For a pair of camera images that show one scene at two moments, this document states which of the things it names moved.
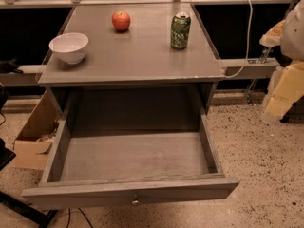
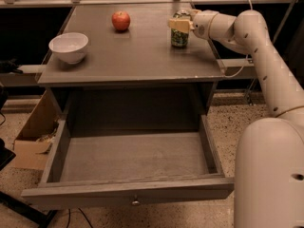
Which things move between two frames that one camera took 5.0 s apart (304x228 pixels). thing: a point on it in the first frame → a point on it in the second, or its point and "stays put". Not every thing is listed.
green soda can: x=180 y=27 stays put
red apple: x=121 y=20 stays put
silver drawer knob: x=135 y=202 stays put
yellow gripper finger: x=273 y=37 → x=202 y=22
